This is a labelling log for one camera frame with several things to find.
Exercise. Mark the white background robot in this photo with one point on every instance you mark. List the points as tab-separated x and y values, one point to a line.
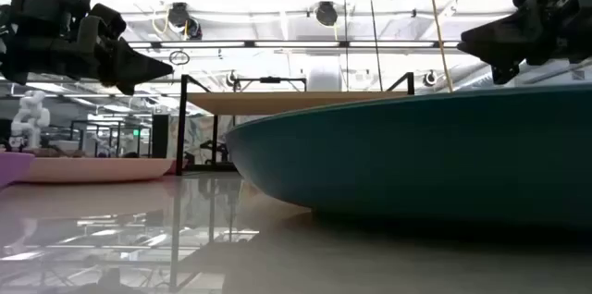
30	118

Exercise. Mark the pink plate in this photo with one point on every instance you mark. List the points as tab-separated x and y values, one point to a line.
92	170

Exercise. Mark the black tall cabinet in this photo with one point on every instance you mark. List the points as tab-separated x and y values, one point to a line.
160	137

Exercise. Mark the large teal plate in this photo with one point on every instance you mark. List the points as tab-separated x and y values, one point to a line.
416	155

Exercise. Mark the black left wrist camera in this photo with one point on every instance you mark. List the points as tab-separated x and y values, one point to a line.
108	19

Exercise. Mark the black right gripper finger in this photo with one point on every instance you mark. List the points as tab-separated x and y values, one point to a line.
504	74
499	40

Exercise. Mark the small round black fixture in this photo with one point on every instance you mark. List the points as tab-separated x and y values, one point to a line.
430	78
231	79

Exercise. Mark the black background frame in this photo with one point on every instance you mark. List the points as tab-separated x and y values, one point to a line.
270	80

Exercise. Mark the white cylindrical duct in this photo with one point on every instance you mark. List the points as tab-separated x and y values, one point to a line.
324	77

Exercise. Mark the purple bowl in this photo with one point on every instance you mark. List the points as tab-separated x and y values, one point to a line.
14	167

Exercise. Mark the long ceiling light bar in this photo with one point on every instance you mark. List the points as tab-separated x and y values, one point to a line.
296	44

